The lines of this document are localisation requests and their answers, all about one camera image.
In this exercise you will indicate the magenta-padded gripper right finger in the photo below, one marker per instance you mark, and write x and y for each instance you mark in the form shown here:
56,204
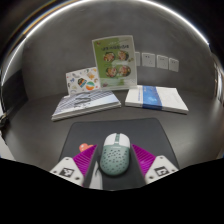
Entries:
146,161

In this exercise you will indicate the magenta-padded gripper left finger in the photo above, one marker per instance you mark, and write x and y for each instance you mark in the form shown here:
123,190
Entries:
83,161

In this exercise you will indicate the green and white perforated mouse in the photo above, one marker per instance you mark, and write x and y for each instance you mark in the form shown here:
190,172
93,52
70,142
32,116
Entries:
115,156

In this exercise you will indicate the grey striped cover book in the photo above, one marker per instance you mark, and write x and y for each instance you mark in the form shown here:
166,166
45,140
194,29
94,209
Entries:
86,103

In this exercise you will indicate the green menu in acrylic stand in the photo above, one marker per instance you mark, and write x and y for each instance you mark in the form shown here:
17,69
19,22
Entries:
115,60

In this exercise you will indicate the black mouse pad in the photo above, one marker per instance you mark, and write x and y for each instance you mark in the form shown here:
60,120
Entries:
133,128

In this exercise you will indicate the white sticker sheet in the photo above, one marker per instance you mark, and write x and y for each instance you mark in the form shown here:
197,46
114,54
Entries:
83,80

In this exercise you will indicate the white book with blue band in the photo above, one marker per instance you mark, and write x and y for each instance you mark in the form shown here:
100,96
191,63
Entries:
166,98

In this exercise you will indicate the white wall sockets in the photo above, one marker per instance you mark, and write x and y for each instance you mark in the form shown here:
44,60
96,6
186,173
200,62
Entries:
148,60

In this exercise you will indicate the black flat panel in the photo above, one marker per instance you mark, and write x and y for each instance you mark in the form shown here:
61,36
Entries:
15,90

